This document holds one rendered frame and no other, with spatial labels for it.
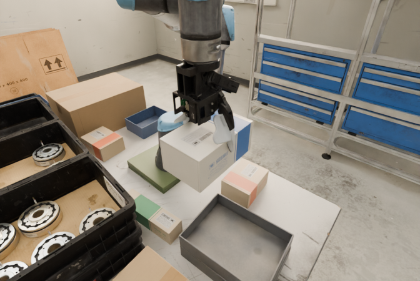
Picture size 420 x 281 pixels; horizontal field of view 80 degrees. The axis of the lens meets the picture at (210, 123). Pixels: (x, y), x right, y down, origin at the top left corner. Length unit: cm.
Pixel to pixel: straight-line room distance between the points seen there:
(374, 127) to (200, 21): 195
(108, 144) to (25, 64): 259
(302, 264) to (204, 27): 73
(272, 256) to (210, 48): 61
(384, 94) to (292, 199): 131
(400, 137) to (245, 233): 164
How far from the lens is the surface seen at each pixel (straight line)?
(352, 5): 295
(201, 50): 45
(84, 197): 93
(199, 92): 48
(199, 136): 56
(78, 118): 132
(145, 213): 91
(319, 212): 104
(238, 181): 97
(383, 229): 210
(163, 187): 101
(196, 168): 51
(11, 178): 113
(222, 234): 85
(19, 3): 382
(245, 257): 82
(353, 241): 194
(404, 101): 216
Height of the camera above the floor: 146
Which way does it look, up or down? 32 degrees down
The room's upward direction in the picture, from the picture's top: straight up
